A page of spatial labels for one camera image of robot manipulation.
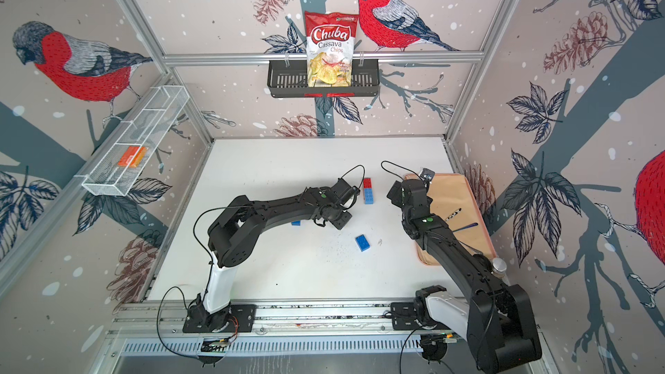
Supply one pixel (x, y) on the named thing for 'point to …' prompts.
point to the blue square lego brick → (363, 242)
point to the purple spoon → (466, 227)
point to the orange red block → (127, 156)
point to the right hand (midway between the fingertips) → (403, 185)
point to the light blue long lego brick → (368, 196)
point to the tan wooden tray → (455, 201)
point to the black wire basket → (289, 79)
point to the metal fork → (454, 214)
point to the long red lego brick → (367, 183)
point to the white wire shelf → (112, 170)
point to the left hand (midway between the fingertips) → (348, 213)
